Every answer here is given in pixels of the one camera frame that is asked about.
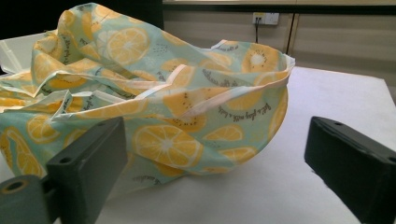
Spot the white wall outlet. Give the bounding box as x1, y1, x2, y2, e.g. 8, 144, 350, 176
252, 11, 280, 26

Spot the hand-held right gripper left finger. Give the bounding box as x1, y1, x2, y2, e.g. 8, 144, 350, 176
46, 116, 129, 224

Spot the white plastic tray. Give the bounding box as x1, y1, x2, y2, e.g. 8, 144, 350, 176
0, 32, 49, 76

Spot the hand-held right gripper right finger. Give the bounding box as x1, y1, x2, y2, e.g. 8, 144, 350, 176
304, 116, 396, 224

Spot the orange-print fabric bag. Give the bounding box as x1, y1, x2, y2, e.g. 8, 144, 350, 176
0, 2, 296, 191

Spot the black wall cable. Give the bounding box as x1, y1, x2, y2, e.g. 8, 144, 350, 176
254, 18, 261, 45

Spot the black curtain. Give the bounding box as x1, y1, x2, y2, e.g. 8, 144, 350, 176
0, 0, 165, 41

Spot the black horizontal bar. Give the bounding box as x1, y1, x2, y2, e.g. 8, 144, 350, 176
163, 4, 396, 16

